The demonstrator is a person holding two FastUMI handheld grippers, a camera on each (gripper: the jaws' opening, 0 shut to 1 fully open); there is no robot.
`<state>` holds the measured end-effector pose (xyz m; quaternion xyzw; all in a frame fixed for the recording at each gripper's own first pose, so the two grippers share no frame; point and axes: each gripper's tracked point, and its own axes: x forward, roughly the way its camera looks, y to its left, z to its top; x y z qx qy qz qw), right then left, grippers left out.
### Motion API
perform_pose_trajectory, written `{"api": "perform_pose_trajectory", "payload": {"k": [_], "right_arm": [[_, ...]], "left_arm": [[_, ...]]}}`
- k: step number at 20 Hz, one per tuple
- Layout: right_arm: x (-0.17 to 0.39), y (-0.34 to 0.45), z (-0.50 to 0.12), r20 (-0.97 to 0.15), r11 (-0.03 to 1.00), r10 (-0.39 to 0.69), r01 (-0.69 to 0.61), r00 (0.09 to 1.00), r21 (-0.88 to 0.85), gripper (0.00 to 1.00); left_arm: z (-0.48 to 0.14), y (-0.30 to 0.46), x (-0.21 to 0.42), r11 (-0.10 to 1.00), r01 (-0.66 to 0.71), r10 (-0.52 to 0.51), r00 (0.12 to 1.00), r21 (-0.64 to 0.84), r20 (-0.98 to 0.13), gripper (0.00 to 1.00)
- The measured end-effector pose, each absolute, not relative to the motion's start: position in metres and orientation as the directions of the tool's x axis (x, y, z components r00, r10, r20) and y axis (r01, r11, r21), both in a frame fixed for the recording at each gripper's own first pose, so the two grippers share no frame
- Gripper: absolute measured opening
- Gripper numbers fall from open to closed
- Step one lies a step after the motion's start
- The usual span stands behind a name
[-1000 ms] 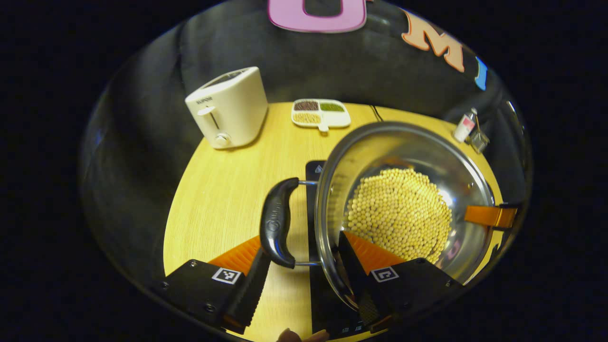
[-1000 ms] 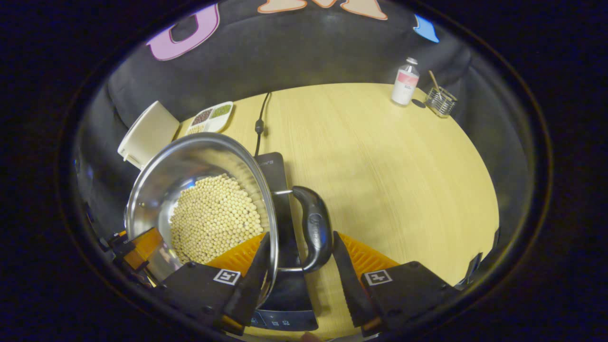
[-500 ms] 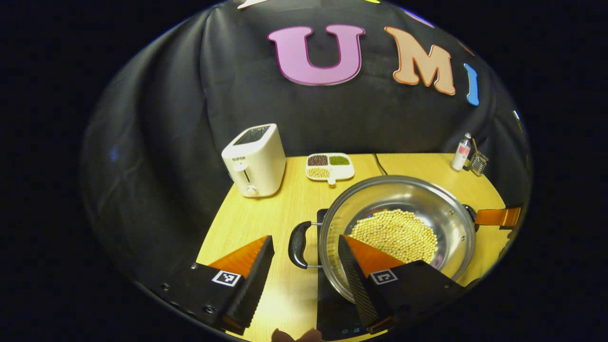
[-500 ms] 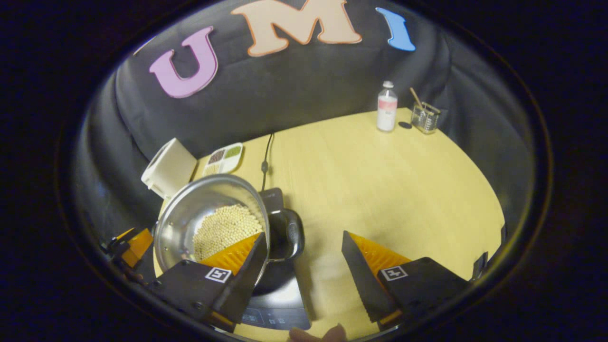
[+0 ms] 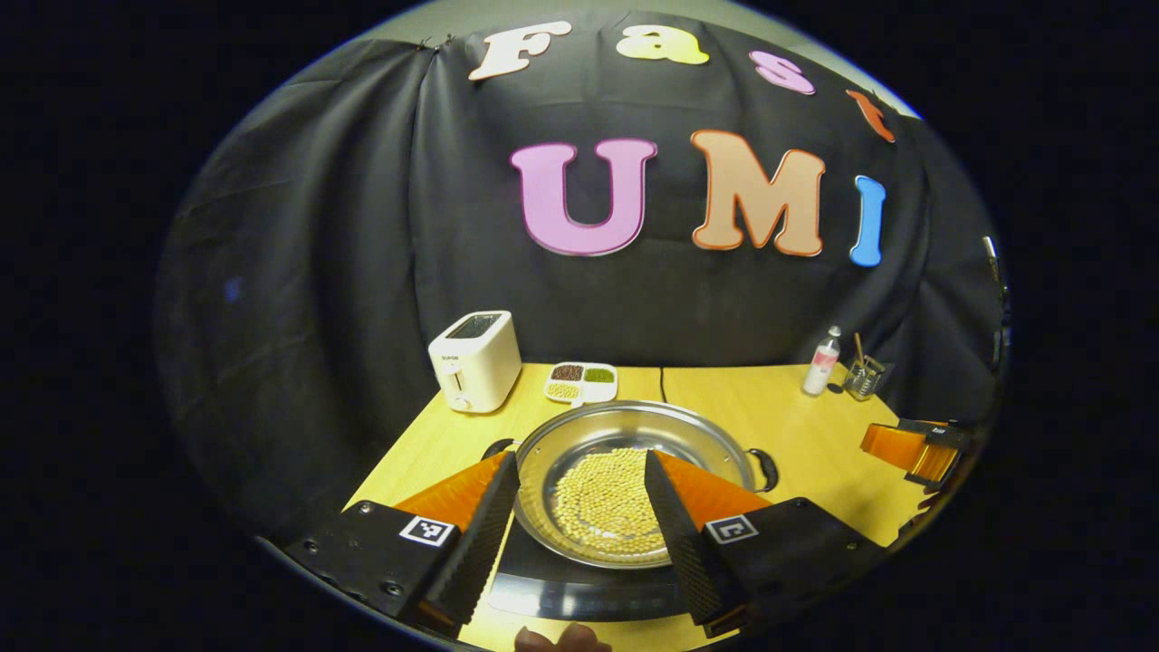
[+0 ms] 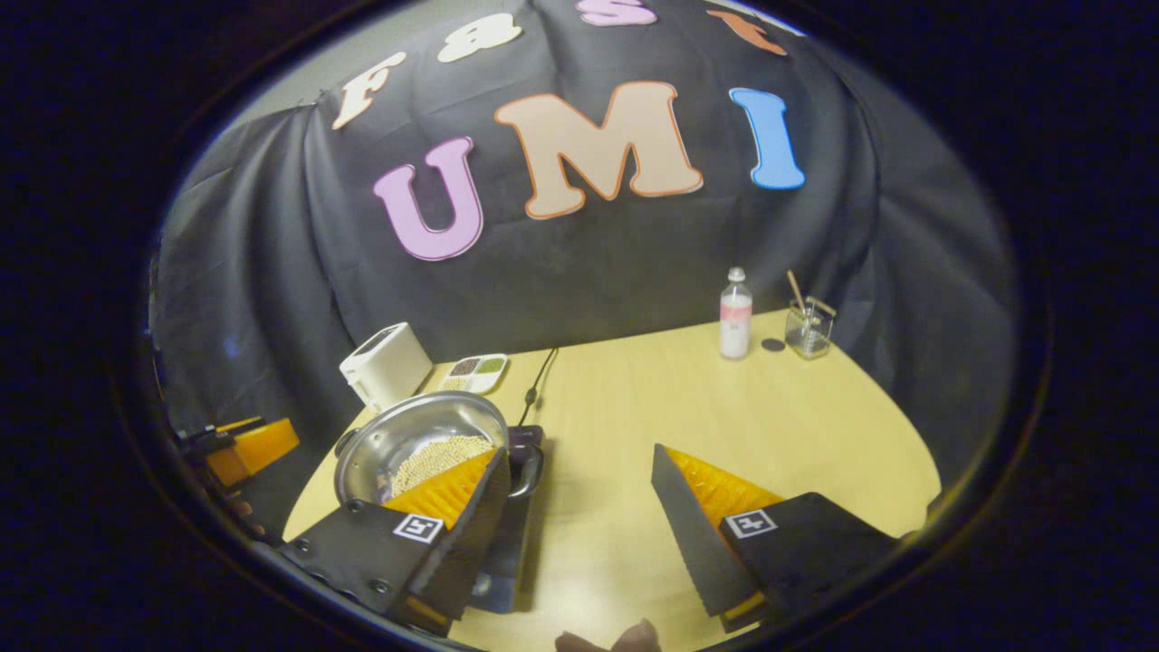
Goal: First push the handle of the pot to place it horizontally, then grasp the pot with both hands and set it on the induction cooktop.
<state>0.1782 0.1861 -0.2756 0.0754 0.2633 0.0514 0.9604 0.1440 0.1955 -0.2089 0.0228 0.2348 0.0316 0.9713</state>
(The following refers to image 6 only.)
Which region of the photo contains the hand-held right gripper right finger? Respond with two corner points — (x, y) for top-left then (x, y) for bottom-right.
(650, 443), (903, 634)

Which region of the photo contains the steel pot with black handle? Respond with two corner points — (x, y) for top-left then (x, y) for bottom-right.
(333, 391), (546, 508)

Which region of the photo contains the white toaster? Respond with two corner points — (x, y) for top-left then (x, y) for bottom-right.
(340, 322), (435, 413)

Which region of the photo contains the clear glass jar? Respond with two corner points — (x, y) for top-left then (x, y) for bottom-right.
(784, 297), (837, 360)

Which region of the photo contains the black power cable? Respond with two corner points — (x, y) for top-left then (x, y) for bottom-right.
(518, 347), (560, 427)

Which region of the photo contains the clear bottle with pink label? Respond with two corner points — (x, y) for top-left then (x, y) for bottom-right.
(719, 267), (754, 361)

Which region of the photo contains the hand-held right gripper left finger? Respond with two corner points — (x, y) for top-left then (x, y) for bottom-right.
(276, 446), (513, 636)

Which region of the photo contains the black induction cooktop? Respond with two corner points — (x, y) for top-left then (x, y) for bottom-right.
(469, 424), (546, 615)

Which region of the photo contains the white divided dish of beans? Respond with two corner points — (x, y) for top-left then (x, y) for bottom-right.
(439, 353), (509, 395)

